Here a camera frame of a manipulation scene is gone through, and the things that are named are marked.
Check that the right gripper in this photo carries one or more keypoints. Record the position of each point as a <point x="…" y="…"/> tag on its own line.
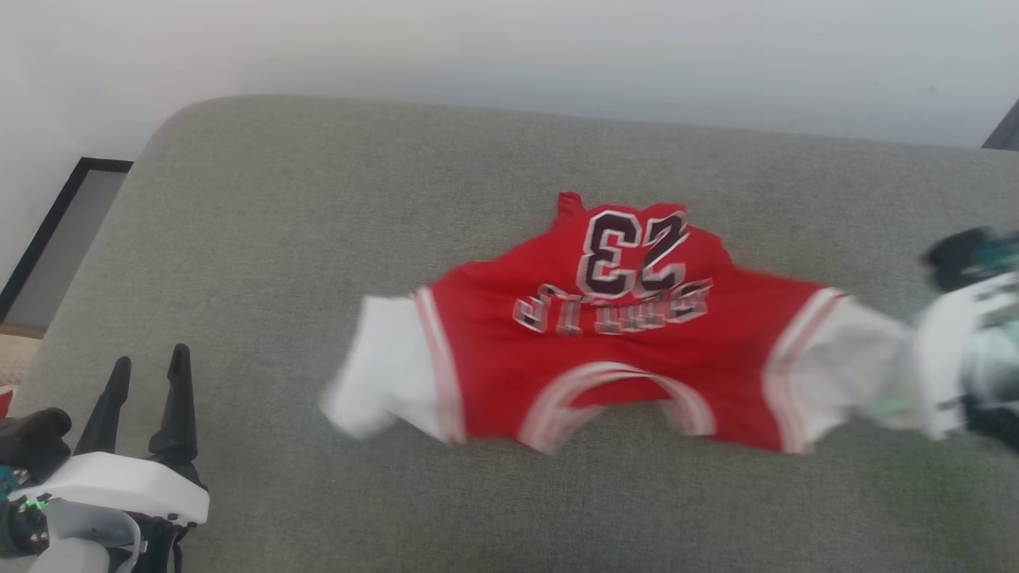
<point x="995" y="374"/>

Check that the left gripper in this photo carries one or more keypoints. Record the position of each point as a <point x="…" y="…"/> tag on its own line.
<point x="80" y="541"/>

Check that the red white basketball jersey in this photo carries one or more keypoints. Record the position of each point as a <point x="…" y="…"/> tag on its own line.
<point x="557" y="358"/>

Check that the small red object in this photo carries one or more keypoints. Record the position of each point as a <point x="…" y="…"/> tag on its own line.
<point x="6" y="402"/>

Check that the black framed grey panel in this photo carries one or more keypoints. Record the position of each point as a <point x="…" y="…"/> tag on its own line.
<point x="64" y="239"/>

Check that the grey metal bar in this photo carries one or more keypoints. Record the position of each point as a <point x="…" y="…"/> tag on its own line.
<point x="1009" y="131"/>

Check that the grey fabric sofa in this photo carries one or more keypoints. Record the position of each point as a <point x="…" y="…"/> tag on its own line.
<point x="318" y="239"/>

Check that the white right wrist camera cover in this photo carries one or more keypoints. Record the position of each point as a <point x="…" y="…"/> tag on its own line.
<point x="939" y="350"/>

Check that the white wrist camera cover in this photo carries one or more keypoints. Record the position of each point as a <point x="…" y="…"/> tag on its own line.
<point x="119" y="481"/>
<point x="939" y="350"/>

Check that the white left wrist camera cover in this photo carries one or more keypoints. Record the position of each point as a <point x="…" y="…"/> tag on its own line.
<point x="119" y="481"/>

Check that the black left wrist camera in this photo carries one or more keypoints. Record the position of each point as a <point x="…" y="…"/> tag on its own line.
<point x="32" y="438"/>

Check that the teal right camera plug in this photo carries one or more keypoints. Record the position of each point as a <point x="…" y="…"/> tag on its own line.
<point x="995" y="253"/>

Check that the teal camera plug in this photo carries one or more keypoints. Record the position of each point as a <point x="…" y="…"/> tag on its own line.
<point x="6" y="479"/>
<point x="995" y="253"/>

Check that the teal left camera plug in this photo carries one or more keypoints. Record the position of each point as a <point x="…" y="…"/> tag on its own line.
<point x="6" y="479"/>

